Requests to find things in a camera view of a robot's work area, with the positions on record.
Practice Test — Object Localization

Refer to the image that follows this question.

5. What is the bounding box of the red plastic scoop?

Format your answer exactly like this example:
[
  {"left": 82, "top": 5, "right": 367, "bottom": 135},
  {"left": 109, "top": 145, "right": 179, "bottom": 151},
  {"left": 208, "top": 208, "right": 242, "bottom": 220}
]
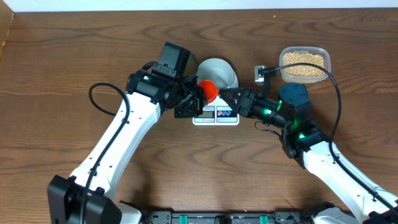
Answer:
[{"left": 198, "top": 80, "right": 219, "bottom": 103}]

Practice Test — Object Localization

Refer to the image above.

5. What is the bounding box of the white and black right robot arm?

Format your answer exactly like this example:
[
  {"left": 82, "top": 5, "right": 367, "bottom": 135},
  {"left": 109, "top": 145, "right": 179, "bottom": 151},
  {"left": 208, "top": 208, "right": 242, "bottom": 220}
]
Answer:
[{"left": 219, "top": 83, "right": 397, "bottom": 223}]

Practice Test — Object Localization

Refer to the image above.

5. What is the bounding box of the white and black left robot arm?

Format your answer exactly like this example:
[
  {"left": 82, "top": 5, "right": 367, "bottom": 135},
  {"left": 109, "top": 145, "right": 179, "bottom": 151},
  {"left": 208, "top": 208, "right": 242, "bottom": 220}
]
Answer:
[{"left": 47, "top": 42, "right": 206, "bottom": 223}]

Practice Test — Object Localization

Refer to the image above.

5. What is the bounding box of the white digital kitchen scale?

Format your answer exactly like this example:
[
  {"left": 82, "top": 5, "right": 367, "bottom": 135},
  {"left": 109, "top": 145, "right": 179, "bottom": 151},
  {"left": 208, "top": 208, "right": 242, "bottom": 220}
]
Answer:
[{"left": 192, "top": 95, "right": 239, "bottom": 126}]

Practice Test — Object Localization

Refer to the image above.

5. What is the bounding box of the white bowl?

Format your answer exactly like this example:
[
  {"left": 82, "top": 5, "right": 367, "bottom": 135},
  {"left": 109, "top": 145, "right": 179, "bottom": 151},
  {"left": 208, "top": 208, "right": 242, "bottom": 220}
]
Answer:
[{"left": 197, "top": 58, "right": 238, "bottom": 89}]

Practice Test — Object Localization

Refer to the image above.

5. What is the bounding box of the clear plastic container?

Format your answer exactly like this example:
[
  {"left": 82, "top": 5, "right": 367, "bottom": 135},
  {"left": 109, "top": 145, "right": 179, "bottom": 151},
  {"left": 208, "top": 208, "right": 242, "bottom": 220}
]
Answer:
[{"left": 279, "top": 47, "right": 331, "bottom": 83}]

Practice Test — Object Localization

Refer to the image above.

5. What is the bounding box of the pile of soybeans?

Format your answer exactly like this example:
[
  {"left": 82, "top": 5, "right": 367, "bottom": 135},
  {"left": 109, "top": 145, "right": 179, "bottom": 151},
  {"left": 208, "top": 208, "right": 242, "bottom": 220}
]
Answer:
[{"left": 282, "top": 52, "right": 326, "bottom": 77}]

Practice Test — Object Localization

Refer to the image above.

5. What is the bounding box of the cardboard side panel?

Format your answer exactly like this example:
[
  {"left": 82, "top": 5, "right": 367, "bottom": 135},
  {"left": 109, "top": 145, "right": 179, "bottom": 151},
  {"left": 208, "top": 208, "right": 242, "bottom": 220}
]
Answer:
[{"left": 0, "top": 0, "right": 14, "bottom": 54}]

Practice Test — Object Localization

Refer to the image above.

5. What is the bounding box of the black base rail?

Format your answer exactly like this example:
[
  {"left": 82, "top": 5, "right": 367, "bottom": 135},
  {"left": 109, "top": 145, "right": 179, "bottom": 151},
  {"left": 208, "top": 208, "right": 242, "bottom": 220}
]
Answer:
[{"left": 139, "top": 209, "right": 320, "bottom": 224}]

